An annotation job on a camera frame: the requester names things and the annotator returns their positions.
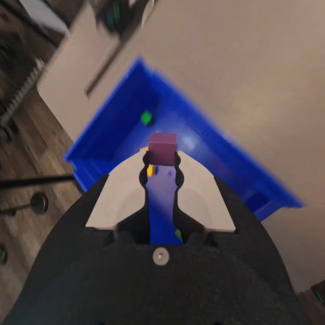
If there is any white cable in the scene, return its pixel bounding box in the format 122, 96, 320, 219
140, 0, 159, 27

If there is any black round stand foot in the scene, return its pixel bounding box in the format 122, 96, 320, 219
0, 192, 49, 217

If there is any grey cable chain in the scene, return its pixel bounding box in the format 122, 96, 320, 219
0, 59, 45, 126

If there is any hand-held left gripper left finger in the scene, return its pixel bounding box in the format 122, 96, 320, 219
85, 150, 150, 232

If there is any black stand leg bar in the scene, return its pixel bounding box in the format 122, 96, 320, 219
0, 175, 77, 190

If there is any purple wooden cube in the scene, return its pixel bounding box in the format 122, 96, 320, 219
148, 133, 177, 167

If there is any black power box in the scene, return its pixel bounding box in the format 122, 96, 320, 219
96, 0, 128, 35

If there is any blue plastic bin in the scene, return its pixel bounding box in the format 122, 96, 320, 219
63, 55, 305, 245

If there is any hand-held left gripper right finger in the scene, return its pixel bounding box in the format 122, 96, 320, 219
173, 151, 236, 233

